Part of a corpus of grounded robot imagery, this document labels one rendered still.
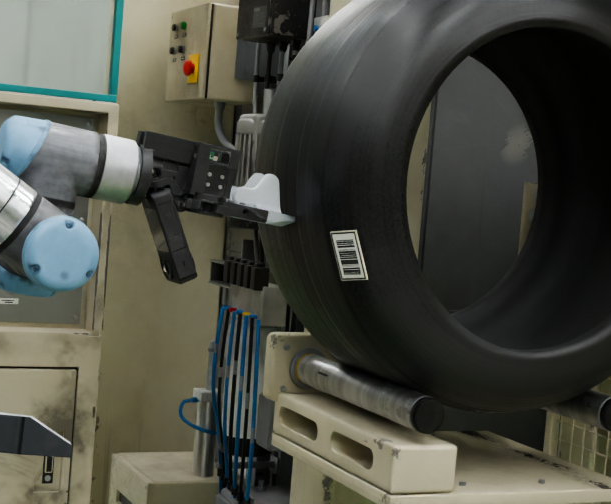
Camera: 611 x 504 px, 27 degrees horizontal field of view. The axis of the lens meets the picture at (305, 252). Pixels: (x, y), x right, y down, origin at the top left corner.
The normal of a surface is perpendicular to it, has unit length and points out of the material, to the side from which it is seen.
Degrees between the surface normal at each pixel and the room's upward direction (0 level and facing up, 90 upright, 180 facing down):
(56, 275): 89
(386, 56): 68
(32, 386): 90
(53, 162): 91
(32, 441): 83
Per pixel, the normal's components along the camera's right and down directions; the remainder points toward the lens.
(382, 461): -0.91, -0.05
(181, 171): 0.41, 0.08
